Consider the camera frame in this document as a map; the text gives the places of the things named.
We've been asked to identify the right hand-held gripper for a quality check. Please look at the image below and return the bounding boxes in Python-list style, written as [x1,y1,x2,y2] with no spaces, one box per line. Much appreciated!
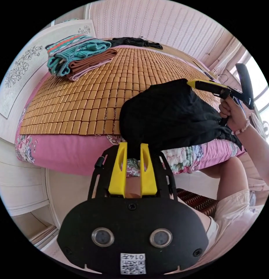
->
[186,79,246,127]

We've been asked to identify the brown patterned rug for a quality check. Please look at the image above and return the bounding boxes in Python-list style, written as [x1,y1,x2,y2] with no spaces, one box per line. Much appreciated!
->
[175,188,220,217]

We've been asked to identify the black long pants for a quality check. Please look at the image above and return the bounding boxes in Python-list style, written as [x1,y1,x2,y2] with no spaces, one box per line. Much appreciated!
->
[119,78,246,153]

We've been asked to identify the person's body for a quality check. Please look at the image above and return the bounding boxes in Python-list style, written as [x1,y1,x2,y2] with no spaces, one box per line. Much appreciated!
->
[125,156,269,262]

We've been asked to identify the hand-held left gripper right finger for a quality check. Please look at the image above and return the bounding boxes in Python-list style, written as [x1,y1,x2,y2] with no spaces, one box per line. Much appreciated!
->
[140,143,158,198]

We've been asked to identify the pile of clothes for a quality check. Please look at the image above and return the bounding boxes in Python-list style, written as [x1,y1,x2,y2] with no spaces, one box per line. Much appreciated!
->
[45,34,118,82]

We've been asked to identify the white bedside cabinet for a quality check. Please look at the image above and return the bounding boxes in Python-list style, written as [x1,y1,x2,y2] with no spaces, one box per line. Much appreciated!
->
[0,135,61,231]

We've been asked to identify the white headboard with flower drawing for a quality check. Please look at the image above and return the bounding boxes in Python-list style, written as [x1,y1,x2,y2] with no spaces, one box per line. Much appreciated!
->
[0,19,96,119]

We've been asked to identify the black garment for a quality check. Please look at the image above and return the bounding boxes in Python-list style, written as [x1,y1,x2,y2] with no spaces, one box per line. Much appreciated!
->
[103,37,164,50]

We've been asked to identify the bed with woven mat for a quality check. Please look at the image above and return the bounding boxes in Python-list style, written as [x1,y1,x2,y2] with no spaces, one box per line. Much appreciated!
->
[14,44,246,177]

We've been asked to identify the person's right hand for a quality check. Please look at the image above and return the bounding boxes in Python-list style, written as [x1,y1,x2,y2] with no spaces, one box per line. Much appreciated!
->
[219,96,250,134]

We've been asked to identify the person's right forearm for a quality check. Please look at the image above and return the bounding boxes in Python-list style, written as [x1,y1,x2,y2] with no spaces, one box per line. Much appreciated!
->
[232,119,269,187]

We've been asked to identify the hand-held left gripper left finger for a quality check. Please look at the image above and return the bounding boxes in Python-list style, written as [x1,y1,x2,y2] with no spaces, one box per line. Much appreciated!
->
[108,142,128,198]

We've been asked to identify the window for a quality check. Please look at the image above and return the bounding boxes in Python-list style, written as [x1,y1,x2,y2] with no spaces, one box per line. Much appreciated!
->
[226,49,269,133]

